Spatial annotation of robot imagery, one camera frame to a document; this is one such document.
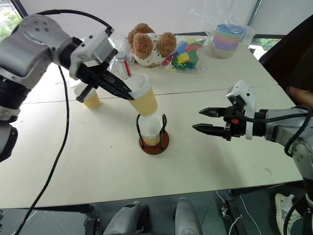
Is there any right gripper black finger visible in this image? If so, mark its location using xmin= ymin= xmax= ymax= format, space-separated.
xmin=199 ymin=107 xmax=227 ymax=118
xmin=192 ymin=123 xmax=232 ymax=141

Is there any clear jar with red straw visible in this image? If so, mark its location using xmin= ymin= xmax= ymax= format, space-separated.
xmin=114 ymin=52 xmax=133 ymax=80

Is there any beige bowl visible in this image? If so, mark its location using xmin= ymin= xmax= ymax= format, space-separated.
xmin=210 ymin=46 xmax=237 ymax=59

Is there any green toy block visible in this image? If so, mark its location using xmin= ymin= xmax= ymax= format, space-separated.
xmin=187 ymin=49 xmax=199 ymax=67

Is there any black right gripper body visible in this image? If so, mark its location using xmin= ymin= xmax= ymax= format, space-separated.
xmin=223 ymin=103 xmax=247 ymax=142

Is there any yellow toy block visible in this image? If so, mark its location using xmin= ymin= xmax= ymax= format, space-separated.
xmin=177 ymin=52 xmax=191 ymax=65

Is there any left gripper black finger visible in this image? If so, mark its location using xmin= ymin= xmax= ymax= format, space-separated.
xmin=98 ymin=81 xmax=135 ymax=100
xmin=104 ymin=70 xmax=133 ymax=94

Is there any black wire cup holder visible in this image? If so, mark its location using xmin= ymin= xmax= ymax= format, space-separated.
xmin=135 ymin=114 xmax=170 ymax=156

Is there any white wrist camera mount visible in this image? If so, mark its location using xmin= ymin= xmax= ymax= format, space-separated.
xmin=225 ymin=79 xmax=256 ymax=141
xmin=69 ymin=29 xmax=118 ymax=78

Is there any green bowl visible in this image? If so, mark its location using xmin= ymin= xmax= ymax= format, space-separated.
xmin=214 ymin=30 xmax=245 ymax=38

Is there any black hanging cable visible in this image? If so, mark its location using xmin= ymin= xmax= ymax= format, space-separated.
xmin=14 ymin=65 xmax=70 ymax=235

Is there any blue bowl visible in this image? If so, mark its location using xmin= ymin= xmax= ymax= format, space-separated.
xmin=215 ymin=23 xmax=246 ymax=34

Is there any coral bowl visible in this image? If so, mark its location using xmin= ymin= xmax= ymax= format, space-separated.
xmin=213 ymin=35 xmax=243 ymax=42

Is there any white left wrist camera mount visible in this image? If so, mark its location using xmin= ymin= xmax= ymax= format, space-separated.
xmin=69 ymin=29 xmax=118 ymax=78

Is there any white floor cable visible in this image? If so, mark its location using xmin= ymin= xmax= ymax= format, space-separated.
xmin=215 ymin=191 xmax=263 ymax=235

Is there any white sneaker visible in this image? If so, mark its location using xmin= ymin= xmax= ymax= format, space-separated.
xmin=274 ymin=193 xmax=303 ymax=235

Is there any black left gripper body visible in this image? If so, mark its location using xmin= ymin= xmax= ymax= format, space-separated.
xmin=75 ymin=63 xmax=111 ymax=102

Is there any tan paper cup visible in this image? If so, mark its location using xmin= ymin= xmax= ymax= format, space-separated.
xmin=140 ymin=115 xmax=163 ymax=147
xmin=127 ymin=73 xmax=159 ymax=117

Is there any clear bag of toy blocks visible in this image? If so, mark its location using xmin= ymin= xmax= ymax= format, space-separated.
xmin=160 ymin=36 xmax=209 ymax=74

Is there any brown white plush bear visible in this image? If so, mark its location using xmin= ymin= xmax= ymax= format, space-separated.
xmin=127 ymin=23 xmax=178 ymax=69

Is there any blue toy block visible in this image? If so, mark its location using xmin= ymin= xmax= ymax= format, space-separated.
xmin=176 ymin=40 xmax=188 ymax=53

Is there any black table frame bar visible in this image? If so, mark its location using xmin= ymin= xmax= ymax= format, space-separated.
xmin=0 ymin=203 xmax=94 ymax=215
xmin=229 ymin=181 xmax=305 ymax=197

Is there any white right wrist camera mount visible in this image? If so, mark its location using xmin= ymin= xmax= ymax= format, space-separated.
xmin=225 ymin=79 xmax=256 ymax=141

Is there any plastic cup of juice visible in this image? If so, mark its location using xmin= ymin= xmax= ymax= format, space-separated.
xmin=73 ymin=84 xmax=102 ymax=110

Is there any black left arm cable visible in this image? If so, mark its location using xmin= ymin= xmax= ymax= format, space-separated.
xmin=33 ymin=9 xmax=114 ymax=34

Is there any grey rounded robot leg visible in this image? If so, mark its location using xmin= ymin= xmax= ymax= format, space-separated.
xmin=103 ymin=201 xmax=149 ymax=235
xmin=174 ymin=197 xmax=204 ymax=235

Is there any purple bowl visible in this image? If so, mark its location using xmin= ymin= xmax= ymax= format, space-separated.
xmin=212 ymin=39 xmax=241 ymax=51

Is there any person in black clothes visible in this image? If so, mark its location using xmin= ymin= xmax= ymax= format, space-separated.
xmin=258 ymin=14 xmax=313 ymax=110

